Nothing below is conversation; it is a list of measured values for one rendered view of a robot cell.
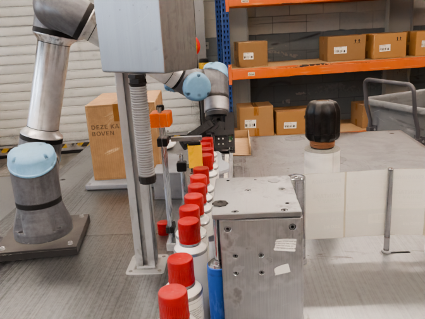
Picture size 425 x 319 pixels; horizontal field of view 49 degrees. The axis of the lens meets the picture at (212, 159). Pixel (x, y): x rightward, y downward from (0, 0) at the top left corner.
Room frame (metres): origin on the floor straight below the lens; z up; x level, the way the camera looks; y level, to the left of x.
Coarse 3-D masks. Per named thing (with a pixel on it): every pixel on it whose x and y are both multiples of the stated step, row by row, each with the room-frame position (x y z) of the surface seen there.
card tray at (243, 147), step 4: (236, 132) 2.15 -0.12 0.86; (240, 132) 2.15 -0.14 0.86; (244, 132) 2.15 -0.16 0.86; (248, 132) 2.10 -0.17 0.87; (236, 136) 2.15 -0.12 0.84; (240, 136) 2.15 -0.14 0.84; (244, 136) 2.15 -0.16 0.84; (248, 136) 2.10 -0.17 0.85; (236, 140) 2.11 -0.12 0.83; (240, 140) 2.10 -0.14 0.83; (244, 140) 2.10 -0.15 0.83; (248, 140) 2.09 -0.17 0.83; (236, 144) 2.03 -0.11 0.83; (240, 144) 2.02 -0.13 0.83; (244, 144) 2.02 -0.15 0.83; (248, 144) 2.01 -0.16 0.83; (236, 148) 1.96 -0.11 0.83; (240, 148) 1.96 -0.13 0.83; (244, 148) 1.95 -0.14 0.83; (248, 148) 1.95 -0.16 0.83; (236, 152) 1.90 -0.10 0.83; (240, 152) 1.90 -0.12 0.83; (244, 152) 1.89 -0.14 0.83; (248, 152) 1.89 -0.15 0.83
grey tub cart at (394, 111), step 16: (368, 80) 3.09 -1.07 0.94; (384, 80) 2.96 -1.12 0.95; (384, 96) 3.31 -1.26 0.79; (400, 96) 3.37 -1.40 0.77; (416, 96) 2.76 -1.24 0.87; (368, 112) 3.15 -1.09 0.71; (384, 112) 3.07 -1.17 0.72; (400, 112) 2.94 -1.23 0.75; (416, 112) 2.76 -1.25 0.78; (368, 128) 3.16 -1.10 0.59; (384, 128) 3.07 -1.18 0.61; (400, 128) 2.94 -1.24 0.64; (416, 128) 2.78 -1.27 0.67
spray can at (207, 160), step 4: (204, 156) 0.98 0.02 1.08; (208, 156) 0.99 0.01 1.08; (204, 160) 0.98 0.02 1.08; (208, 160) 0.98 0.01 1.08; (212, 160) 1.00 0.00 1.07; (204, 164) 0.98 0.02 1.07; (208, 164) 0.98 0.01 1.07; (212, 164) 0.99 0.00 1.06; (212, 168) 0.99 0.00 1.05; (212, 172) 0.99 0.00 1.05; (216, 172) 1.00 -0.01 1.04; (212, 176) 0.98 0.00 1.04; (216, 176) 0.99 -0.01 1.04; (212, 180) 0.98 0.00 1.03; (212, 184) 0.98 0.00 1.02
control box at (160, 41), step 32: (96, 0) 0.92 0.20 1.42; (128, 0) 0.86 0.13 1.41; (160, 0) 0.82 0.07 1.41; (192, 0) 0.89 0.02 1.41; (128, 32) 0.87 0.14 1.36; (160, 32) 0.82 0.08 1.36; (192, 32) 0.88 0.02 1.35; (128, 64) 0.87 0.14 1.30; (160, 64) 0.82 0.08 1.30; (192, 64) 0.88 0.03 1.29
